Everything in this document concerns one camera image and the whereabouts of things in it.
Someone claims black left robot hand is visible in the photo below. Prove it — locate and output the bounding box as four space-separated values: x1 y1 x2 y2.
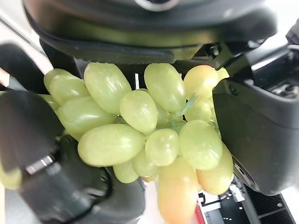
0 0 299 224

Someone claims green grape bunch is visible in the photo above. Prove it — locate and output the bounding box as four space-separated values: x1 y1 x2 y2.
0 62 234 224

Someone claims black woven-pattern plate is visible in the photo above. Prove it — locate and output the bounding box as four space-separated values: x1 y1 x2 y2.
242 184 299 224

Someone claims white black printed board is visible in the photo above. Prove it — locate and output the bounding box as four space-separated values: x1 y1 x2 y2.
197 182 246 224

